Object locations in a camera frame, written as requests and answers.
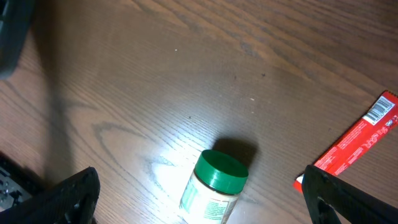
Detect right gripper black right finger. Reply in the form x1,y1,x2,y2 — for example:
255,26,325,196
302,165,397,224

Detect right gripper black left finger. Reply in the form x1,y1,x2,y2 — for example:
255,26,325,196
1,167,100,224

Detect red snack stick packet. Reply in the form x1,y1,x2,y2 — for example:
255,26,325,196
292,90,398,194

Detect green lid jar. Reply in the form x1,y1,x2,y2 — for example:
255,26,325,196
179,149,248,224

